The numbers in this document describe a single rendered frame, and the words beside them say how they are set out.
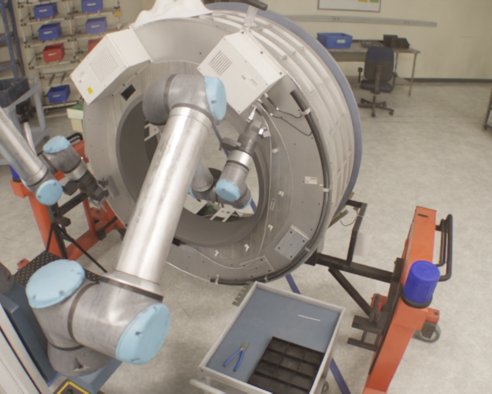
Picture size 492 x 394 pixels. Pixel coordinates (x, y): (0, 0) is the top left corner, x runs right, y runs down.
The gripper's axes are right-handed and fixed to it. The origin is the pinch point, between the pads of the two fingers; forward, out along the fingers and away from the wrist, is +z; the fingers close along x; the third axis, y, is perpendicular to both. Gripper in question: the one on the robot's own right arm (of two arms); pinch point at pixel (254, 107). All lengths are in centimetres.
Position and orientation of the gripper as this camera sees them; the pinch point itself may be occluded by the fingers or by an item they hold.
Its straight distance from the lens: 155.1
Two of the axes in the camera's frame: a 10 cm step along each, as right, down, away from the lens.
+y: 8.8, 4.1, 2.2
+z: 3.4, -9.0, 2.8
